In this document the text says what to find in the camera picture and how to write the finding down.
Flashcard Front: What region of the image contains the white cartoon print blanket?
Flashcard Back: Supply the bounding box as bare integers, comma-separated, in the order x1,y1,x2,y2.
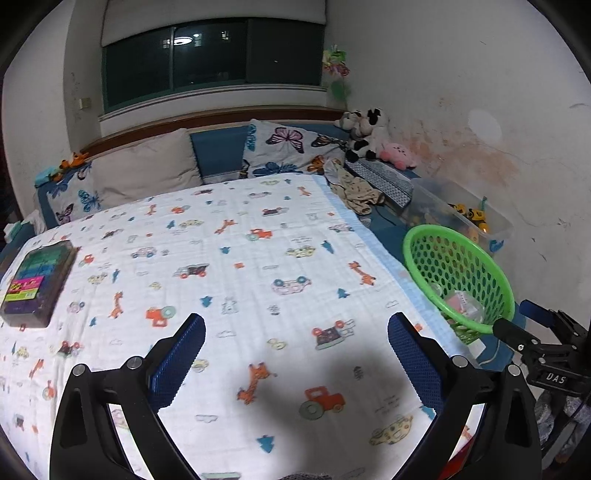
0,174,468,480

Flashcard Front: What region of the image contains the clear plastic storage box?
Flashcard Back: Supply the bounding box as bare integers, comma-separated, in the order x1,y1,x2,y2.
403,178,513,256

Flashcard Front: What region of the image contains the left butterfly print pillow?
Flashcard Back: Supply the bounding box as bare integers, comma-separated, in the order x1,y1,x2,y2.
47,162,101,225

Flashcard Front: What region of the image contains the beige pillow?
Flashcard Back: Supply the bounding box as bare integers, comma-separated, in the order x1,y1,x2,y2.
92,129,202,208

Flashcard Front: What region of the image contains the wooden headboard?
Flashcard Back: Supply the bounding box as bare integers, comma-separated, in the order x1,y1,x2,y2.
81,106,344,157

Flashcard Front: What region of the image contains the beige patterned cloth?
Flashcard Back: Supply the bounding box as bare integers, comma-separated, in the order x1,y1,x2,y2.
324,158,385,216

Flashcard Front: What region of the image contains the yellow toy truck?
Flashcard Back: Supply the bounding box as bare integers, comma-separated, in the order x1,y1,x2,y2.
450,204,489,233

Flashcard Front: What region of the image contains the colourful wall decoration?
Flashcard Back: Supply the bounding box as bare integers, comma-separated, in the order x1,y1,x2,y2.
322,45,351,108

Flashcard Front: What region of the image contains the blue white patterned cloth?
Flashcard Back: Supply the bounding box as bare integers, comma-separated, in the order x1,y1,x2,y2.
346,159,413,209

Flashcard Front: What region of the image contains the colourful marker pen case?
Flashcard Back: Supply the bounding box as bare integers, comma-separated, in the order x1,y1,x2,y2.
1,240,77,330

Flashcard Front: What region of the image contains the butterfly print pillow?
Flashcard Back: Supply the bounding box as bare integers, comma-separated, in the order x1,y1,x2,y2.
242,119,348,178
47,162,101,225

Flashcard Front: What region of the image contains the dark window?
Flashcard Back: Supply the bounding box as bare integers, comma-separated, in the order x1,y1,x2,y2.
102,17,325,112

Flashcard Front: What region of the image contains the orange toy on headboard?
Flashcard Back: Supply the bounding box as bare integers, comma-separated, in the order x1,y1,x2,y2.
59,152,88,173

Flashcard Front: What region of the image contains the right butterfly print pillow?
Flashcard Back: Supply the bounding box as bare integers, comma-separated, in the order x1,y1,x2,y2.
242,119,348,178

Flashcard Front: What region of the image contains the green plastic basket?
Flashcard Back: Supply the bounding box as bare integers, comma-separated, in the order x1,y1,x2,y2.
403,224,515,344

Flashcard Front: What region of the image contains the blue cushion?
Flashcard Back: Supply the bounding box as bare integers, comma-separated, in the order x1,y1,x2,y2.
189,126,247,184

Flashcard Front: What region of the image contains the black white plush toy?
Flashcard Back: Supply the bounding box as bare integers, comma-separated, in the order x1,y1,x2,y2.
334,108,390,163

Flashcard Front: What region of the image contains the pink plush toy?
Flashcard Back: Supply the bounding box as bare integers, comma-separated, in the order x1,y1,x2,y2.
379,142,417,171

